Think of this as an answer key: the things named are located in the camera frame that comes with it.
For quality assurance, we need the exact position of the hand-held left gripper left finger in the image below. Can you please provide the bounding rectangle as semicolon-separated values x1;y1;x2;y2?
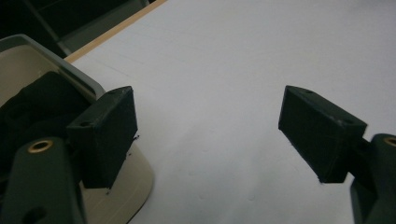
0;85;139;224

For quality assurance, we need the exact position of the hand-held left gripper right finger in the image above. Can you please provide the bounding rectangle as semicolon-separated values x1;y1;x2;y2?
277;85;396;224

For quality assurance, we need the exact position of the beige plastic basket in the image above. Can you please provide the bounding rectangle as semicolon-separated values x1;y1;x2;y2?
0;34;155;224

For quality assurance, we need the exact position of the dark cloth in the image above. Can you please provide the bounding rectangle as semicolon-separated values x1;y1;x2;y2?
0;71;92;183

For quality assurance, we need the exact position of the dark metal stand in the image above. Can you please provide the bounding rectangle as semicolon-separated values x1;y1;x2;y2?
21;0;150;59

